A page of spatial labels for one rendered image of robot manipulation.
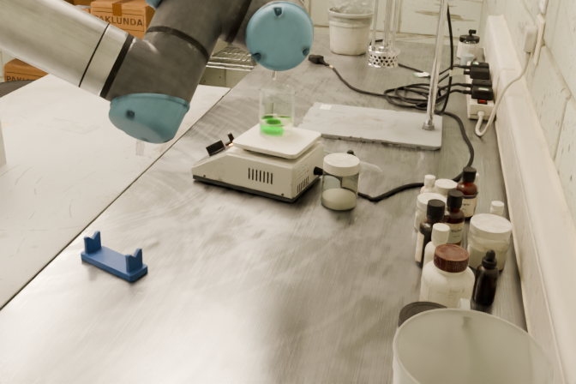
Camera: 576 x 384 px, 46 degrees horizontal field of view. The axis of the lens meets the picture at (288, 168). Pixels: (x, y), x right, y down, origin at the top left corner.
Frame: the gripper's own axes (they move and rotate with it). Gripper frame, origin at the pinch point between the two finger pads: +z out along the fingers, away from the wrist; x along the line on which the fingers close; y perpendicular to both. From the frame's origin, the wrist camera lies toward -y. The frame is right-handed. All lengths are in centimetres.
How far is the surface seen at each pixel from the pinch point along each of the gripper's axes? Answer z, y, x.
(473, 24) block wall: 221, 42, 99
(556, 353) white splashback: -56, 27, 28
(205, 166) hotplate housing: -0.6, 31.9, -10.8
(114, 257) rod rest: -27.2, 35.0, -20.9
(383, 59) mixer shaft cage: 27.5, 17.9, 22.9
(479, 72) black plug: 57, 26, 53
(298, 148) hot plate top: -4.8, 26.1, 4.8
